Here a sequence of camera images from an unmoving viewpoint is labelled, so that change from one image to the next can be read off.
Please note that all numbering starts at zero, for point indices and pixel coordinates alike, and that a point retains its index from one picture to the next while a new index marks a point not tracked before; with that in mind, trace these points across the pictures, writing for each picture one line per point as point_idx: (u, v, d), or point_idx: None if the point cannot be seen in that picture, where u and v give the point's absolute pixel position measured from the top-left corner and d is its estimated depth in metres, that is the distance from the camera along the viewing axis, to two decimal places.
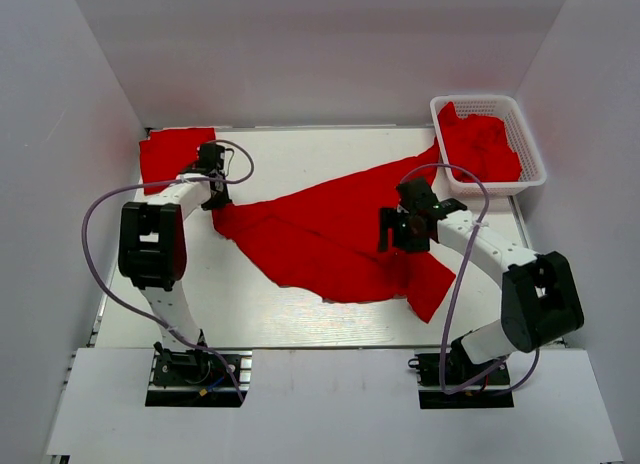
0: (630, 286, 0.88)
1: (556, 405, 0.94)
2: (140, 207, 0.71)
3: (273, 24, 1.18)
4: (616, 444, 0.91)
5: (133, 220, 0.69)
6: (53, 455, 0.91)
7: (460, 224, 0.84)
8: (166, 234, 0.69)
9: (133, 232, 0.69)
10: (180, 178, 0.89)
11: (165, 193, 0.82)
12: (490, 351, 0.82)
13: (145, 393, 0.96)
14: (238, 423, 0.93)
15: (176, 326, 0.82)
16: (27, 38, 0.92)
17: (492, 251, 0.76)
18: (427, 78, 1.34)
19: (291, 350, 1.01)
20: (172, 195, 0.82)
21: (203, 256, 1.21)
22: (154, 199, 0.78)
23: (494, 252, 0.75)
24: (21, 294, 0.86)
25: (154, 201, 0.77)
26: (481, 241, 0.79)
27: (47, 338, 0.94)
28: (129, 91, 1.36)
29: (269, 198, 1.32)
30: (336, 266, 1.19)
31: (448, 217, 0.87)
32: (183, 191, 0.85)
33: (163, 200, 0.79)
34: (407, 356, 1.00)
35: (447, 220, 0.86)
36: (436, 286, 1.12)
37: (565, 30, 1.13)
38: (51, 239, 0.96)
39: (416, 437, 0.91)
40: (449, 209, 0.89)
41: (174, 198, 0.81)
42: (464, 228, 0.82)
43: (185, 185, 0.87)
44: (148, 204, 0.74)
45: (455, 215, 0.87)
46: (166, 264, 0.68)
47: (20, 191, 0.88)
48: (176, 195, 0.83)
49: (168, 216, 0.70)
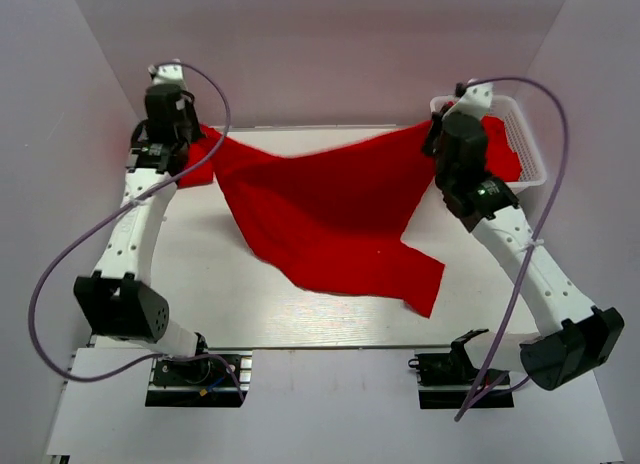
0: (630, 286, 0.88)
1: (555, 405, 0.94)
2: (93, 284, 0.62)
3: (274, 23, 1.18)
4: (617, 444, 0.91)
5: (92, 303, 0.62)
6: (53, 455, 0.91)
7: (509, 233, 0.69)
8: (135, 312, 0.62)
9: (95, 312, 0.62)
10: (132, 199, 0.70)
11: (117, 244, 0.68)
12: (496, 361, 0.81)
13: (145, 393, 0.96)
14: (238, 423, 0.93)
15: (172, 352, 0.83)
16: (29, 37, 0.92)
17: (544, 291, 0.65)
18: (429, 78, 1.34)
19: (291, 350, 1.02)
20: (127, 245, 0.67)
21: (203, 256, 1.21)
22: (108, 265, 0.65)
23: (545, 293, 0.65)
24: (23, 292, 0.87)
25: (109, 270, 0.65)
26: (534, 277, 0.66)
27: (46, 338, 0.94)
28: (129, 91, 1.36)
29: None
30: (318, 256, 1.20)
31: (496, 215, 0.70)
32: (139, 236, 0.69)
33: (117, 265, 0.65)
34: (407, 356, 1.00)
35: (494, 221, 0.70)
36: (423, 287, 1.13)
37: (567, 28, 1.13)
38: (51, 238, 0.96)
39: (417, 438, 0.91)
40: (494, 200, 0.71)
41: (131, 251, 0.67)
42: (514, 243, 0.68)
43: (141, 213, 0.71)
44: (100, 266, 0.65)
45: (505, 216, 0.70)
46: (145, 330, 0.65)
47: (20, 191, 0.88)
48: (132, 244, 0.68)
49: (127, 292, 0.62)
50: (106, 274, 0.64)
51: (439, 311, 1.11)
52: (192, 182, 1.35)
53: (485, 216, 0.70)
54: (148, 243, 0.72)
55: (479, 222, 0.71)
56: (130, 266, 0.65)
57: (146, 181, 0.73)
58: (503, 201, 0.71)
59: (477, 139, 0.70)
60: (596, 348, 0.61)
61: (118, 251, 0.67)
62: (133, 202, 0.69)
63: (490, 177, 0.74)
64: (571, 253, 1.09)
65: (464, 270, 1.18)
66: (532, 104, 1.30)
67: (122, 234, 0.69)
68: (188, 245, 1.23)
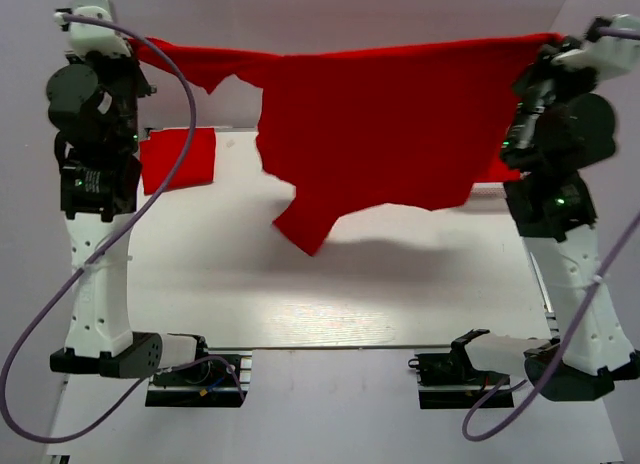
0: (628, 285, 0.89)
1: (553, 405, 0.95)
2: (72, 365, 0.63)
3: (275, 23, 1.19)
4: (617, 444, 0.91)
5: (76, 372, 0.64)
6: (53, 455, 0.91)
7: (575, 264, 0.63)
8: (132, 368, 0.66)
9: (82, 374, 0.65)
10: (82, 264, 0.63)
11: (82, 315, 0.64)
12: (494, 363, 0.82)
13: (145, 392, 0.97)
14: (238, 423, 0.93)
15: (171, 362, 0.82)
16: (31, 35, 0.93)
17: (590, 335, 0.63)
18: None
19: (291, 350, 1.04)
20: (93, 318, 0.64)
21: (203, 255, 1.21)
22: (78, 341, 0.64)
23: (592, 337, 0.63)
24: (27, 291, 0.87)
25: (84, 349, 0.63)
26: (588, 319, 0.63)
27: (49, 336, 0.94)
28: None
29: (269, 198, 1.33)
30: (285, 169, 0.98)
31: (568, 237, 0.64)
32: (100, 307, 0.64)
33: (90, 347, 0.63)
34: (408, 356, 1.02)
35: (564, 245, 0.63)
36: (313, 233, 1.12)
37: (565, 29, 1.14)
38: (52, 237, 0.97)
39: (418, 437, 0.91)
40: (572, 210, 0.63)
41: (99, 325, 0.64)
42: (576, 276, 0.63)
43: (98, 275, 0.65)
44: (71, 338, 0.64)
45: (576, 239, 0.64)
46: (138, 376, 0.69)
47: (23, 190, 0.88)
48: (99, 317, 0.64)
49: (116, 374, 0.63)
50: (81, 349, 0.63)
51: (440, 311, 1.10)
52: (192, 182, 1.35)
53: (555, 237, 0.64)
54: (114, 299, 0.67)
55: (545, 235, 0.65)
56: (105, 343, 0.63)
57: (92, 235, 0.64)
58: (581, 215, 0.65)
59: (594, 149, 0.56)
60: None
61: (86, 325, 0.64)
62: (82, 270, 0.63)
63: (574, 180, 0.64)
64: None
65: (464, 269, 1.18)
66: None
67: (85, 302, 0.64)
68: (189, 244, 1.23)
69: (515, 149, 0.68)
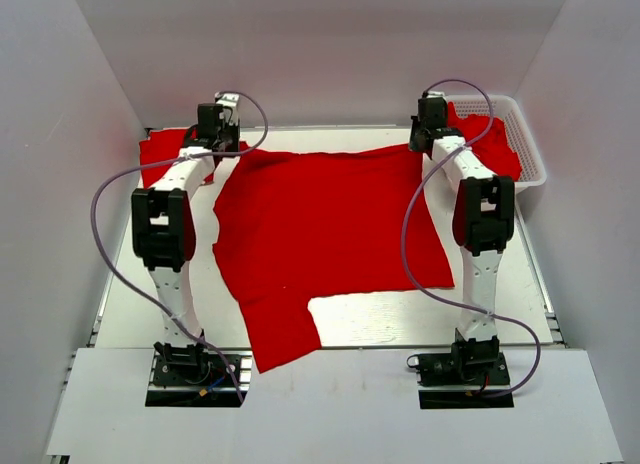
0: (627, 286, 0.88)
1: (555, 404, 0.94)
2: (148, 193, 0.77)
3: (273, 24, 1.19)
4: (617, 445, 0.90)
5: (144, 207, 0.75)
6: (53, 455, 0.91)
7: (466, 166, 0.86)
8: (176, 217, 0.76)
9: (144, 217, 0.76)
10: (185, 155, 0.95)
11: (171, 175, 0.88)
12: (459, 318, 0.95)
13: (145, 392, 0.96)
14: (238, 424, 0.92)
15: (180, 314, 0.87)
16: (27, 39, 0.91)
17: (462, 167, 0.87)
18: (428, 78, 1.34)
19: (320, 318, 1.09)
20: (178, 176, 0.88)
21: (204, 255, 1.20)
22: (161, 182, 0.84)
23: (462, 169, 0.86)
24: (24, 290, 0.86)
25: (161, 185, 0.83)
26: (458, 158, 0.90)
27: (47, 338, 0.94)
28: (129, 90, 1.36)
29: (271, 188, 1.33)
30: (249, 252, 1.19)
31: (461, 158, 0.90)
32: (189, 172, 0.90)
33: (171, 184, 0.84)
34: (407, 356, 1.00)
35: (459, 160, 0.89)
36: (253, 330, 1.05)
37: (564, 30, 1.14)
38: (51, 237, 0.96)
39: (418, 437, 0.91)
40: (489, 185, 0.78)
41: (180, 180, 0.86)
42: (466, 170, 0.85)
43: (190, 163, 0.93)
44: (155, 189, 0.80)
45: (486, 255, 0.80)
46: (177, 246, 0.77)
47: (27, 189, 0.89)
48: (182, 177, 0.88)
49: (174, 200, 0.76)
50: (158, 188, 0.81)
51: (434, 306, 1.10)
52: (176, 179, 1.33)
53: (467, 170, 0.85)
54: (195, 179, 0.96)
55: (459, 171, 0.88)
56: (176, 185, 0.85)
57: (185, 173, 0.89)
58: (488, 186, 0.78)
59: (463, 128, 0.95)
60: (498, 214, 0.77)
61: (170, 179, 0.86)
62: (185, 157, 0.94)
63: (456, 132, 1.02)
64: (572, 253, 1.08)
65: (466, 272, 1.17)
66: (530, 103, 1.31)
67: (175, 171, 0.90)
68: None
69: (436, 125, 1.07)
